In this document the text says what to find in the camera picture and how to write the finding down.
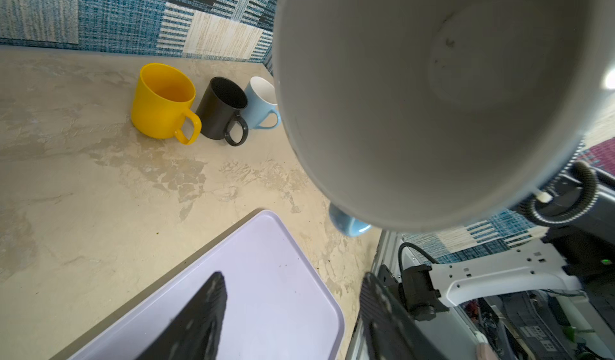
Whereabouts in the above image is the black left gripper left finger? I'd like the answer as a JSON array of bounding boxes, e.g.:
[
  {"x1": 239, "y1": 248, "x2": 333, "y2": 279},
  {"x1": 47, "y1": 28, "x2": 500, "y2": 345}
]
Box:
[{"x1": 137, "y1": 272, "x2": 227, "y2": 360}]

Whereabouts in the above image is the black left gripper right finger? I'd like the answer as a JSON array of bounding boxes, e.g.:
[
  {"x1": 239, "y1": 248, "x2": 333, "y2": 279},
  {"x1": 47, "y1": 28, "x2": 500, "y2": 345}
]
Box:
[{"x1": 360, "y1": 273, "x2": 445, "y2": 360}]

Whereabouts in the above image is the black mug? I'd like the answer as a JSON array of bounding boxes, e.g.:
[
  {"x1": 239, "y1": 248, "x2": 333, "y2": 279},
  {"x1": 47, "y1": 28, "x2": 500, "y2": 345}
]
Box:
[{"x1": 195, "y1": 77, "x2": 249, "y2": 147}]

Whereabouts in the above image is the teal dotted floral mug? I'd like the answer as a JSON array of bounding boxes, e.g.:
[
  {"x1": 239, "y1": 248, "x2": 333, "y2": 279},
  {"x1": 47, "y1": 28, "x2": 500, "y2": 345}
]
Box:
[{"x1": 272, "y1": 0, "x2": 614, "y2": 233}]

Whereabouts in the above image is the yellow mug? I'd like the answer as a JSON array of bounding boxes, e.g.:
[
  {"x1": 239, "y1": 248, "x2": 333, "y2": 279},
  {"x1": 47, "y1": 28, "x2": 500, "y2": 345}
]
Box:
[{"x1": 131, "y1": 63, "x2": 202, "y2": 145}]

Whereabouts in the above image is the light blue mug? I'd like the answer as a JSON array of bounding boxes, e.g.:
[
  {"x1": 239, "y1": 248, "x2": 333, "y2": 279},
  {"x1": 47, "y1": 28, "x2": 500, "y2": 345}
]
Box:
[{"x1": 241, "y1": 77, "x2": 281, "y2": 130}]

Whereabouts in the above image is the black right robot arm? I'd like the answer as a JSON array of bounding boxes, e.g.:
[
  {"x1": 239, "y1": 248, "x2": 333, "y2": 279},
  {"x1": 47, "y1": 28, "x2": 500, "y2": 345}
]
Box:
[{"x1": 514, "y1": 161, "x2": 614, "y2": 315}]

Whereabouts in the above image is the lavender tray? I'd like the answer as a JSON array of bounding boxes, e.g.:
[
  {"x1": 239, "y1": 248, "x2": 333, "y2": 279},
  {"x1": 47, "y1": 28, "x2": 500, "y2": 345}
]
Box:
[{"x1": 58, "y1": 209, "x2": 345, "y2": 359}]

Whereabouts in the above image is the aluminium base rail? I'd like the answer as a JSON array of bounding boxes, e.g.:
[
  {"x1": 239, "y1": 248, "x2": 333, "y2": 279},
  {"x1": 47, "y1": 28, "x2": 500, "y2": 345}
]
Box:
[{"x1": 346, "y1": 230, "x2": 408, "y2": 359}]

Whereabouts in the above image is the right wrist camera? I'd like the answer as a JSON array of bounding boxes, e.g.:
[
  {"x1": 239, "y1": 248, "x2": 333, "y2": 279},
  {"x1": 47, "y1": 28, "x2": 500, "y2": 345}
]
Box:
[{"x1": 389, "y1": 239, "x2": 582, "y2": 321}]

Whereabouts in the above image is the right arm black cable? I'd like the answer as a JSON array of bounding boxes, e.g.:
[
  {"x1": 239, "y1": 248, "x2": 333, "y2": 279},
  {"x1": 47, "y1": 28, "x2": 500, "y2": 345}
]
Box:
[{"x1": 516, "y1": 160, "x2": 600, "y2": 227}]

